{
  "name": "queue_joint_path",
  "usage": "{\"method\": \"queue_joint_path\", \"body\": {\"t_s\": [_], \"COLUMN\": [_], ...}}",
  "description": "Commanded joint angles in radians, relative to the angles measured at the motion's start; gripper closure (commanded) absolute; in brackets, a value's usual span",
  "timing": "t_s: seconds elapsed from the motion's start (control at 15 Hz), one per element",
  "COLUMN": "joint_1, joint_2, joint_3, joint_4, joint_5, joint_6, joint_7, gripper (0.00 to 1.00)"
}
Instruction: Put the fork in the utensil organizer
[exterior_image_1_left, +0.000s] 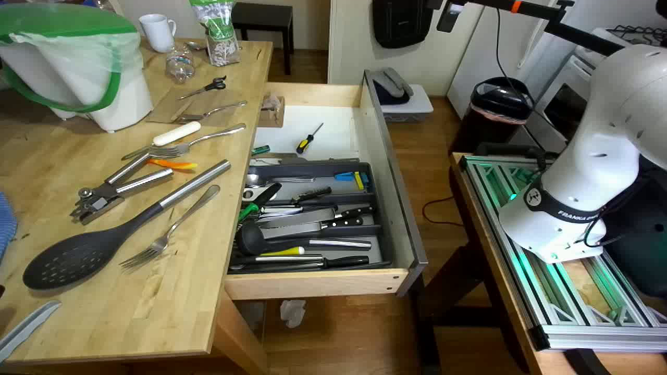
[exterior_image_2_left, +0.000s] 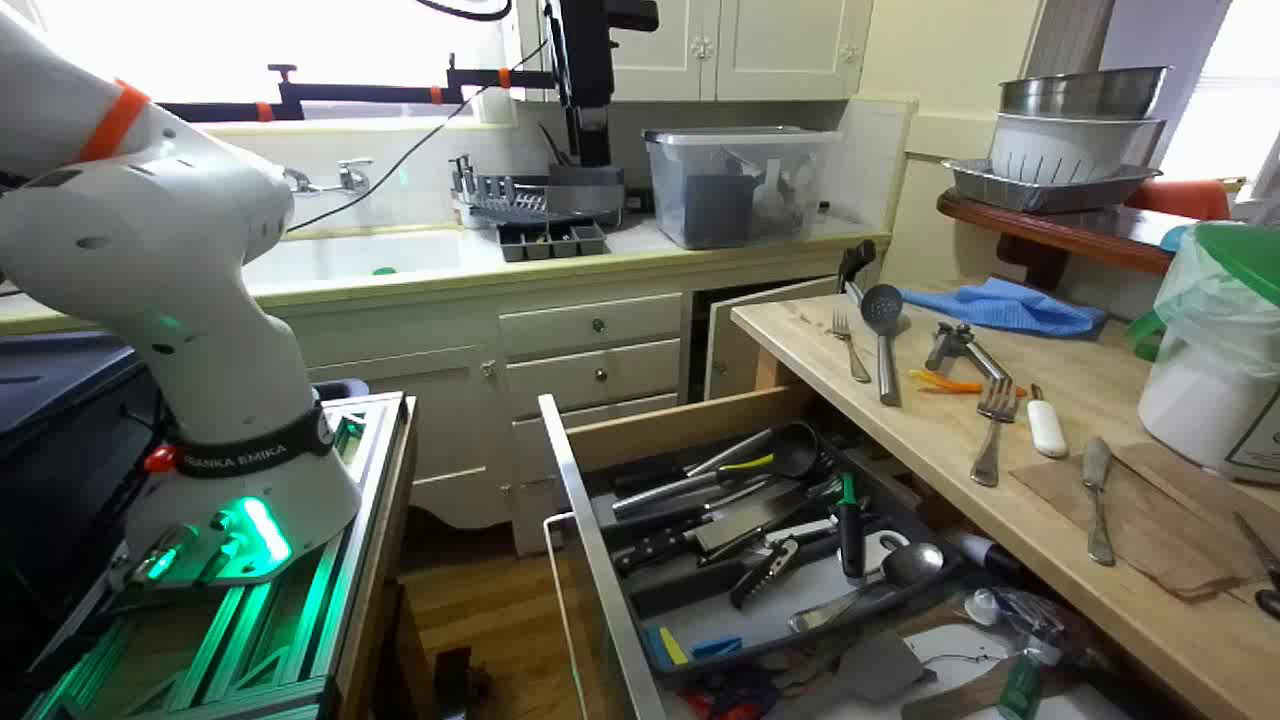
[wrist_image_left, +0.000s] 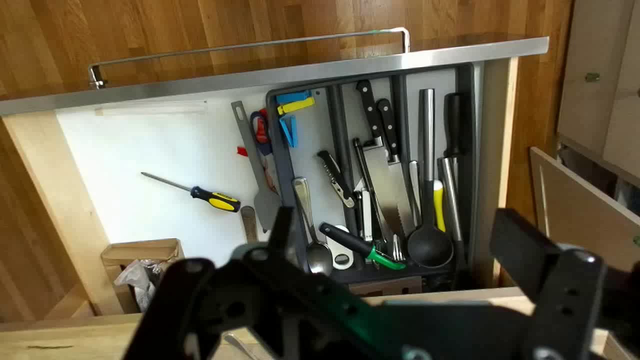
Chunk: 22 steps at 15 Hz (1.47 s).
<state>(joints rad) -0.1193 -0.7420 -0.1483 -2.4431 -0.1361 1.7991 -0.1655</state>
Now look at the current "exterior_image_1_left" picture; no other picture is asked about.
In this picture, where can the white and green bag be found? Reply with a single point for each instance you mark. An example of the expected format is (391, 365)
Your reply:
(77, 62)

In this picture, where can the orange handled peeler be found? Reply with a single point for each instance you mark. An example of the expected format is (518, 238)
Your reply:
(175, 166)

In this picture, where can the white mug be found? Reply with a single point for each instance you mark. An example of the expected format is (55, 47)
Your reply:
(159, 31)

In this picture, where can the black wall bag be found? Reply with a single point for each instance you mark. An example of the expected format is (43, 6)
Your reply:
(398, 24)

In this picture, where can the silver fork back table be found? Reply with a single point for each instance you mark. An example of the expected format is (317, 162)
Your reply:
(210, 113)

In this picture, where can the silver can opener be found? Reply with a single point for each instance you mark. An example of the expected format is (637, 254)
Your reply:
(92, 202)

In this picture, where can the silver fork front table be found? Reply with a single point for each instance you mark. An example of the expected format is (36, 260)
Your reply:
(161, 242)

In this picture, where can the black ladle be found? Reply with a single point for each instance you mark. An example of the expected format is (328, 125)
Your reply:
(250, 240)

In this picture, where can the long black handled knife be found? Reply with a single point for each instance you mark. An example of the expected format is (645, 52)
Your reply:
(301, 266)

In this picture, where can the black stool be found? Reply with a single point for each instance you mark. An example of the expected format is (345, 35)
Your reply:
(268, 17)

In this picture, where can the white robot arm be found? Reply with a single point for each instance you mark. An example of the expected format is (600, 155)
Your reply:
(558, 215)

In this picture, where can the grey knife blade corner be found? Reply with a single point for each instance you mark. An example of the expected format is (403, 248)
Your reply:
(8, 342)

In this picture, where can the blue cloth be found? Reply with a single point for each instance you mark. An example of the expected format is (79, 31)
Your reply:
(6, 223)

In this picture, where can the small scissors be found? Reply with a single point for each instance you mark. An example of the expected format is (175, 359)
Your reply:
(216, 85)

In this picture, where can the grey utensil organizer tray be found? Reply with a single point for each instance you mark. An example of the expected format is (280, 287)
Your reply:
(292, 198)

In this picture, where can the grey stapler on tray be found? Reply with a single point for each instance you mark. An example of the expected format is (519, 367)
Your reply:
(397, 96)

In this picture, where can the wooden drawer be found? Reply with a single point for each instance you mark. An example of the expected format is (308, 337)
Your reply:
(352, 130)

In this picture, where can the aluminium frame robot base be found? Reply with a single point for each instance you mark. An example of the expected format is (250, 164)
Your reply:
(567, 305)

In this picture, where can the green patterned package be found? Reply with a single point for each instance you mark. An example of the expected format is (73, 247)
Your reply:
(216, 17)

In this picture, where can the black slotted spoon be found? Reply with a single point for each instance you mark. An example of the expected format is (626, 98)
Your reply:
(85, 254)

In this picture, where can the silver fork table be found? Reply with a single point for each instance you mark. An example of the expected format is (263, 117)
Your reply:
(210, 113)
(161, 242)

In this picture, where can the clear glass jar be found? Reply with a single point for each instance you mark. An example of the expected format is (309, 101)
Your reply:
(180, 65)

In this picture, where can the yellow black screwdriver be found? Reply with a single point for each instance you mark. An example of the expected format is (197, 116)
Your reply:
(308, 140)

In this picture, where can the black trash bin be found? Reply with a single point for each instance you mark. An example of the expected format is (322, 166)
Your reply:
(499, 106)

